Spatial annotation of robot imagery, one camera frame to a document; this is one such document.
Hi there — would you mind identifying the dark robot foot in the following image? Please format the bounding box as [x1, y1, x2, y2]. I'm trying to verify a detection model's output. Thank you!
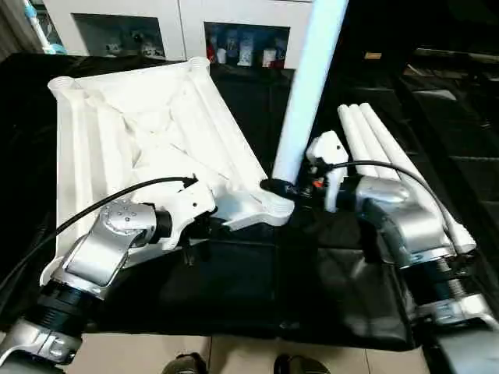
[274, 353, 327, 374]
[161, 352, 208, 374]

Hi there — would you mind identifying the white glass door cabinet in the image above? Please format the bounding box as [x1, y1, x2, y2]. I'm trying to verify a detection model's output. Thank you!
[41, 0, 313, 69]

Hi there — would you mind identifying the dark right robot foot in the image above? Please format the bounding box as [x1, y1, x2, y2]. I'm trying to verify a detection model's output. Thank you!
[274, 353, 327, 374]

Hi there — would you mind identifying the black left camera cable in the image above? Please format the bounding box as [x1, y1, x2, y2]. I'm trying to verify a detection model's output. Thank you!
[0, 175, 198, 291]

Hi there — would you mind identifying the white pipe with blue bands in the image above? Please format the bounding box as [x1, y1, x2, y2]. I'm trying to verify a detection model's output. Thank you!
[21, 0, 65, 55]

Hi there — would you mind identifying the dark left robot foot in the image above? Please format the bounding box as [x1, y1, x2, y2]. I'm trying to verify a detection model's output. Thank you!
[161, 352, 208, 374]

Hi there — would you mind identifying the black right camera cable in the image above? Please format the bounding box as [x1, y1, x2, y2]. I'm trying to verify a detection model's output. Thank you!
[321, 158, 465, 254]

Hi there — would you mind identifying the white blue patterned container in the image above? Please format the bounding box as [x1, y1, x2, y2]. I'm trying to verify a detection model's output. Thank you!
[238, 37, 254, 65]

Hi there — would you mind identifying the black work mat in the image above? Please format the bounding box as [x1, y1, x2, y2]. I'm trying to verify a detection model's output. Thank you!
[0, 52, 499, 351]

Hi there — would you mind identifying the grey curtain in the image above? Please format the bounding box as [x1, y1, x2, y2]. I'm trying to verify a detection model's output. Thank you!
[0, 0, 46, 59]

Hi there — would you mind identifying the black camera cable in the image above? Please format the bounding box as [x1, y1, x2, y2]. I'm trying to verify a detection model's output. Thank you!
[321, 158, 465, 254]
[0, 175, 198, 291]

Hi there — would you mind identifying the white plastic table top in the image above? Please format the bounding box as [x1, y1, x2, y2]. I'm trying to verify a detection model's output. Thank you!
[40, 56, 296, 291]

